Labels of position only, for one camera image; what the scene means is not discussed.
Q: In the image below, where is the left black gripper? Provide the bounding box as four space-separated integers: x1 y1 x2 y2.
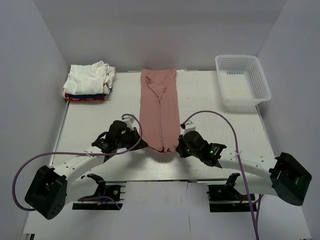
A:
116 126 148 151

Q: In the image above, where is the pink t-shirt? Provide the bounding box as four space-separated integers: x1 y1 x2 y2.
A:
139 68 181 153

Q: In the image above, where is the white t-shirt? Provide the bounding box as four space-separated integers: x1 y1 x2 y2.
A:
62 60 116 96

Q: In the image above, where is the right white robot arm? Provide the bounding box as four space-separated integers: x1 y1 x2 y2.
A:
176 130 312 206

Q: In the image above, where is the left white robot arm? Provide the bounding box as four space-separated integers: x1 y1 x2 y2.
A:
24 114 148 220

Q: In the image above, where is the red blue folded shirt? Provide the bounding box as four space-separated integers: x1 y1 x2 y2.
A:
62 89 108 102

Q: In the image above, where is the white plastic mesh basket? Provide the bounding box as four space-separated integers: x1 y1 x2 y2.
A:
215 54 271 107

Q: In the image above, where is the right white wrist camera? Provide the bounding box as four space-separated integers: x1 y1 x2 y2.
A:
180 120 196 135

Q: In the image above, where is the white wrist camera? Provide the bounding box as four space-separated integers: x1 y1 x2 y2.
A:
121 114 136 131
180 120 196 135

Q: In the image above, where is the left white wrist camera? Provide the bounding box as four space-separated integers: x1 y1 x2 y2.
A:
121 114 136 131

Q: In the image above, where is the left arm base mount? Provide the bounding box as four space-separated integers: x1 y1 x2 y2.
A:
72 183 126 211

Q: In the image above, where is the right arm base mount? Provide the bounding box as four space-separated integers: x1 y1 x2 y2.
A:
206 182 251 213

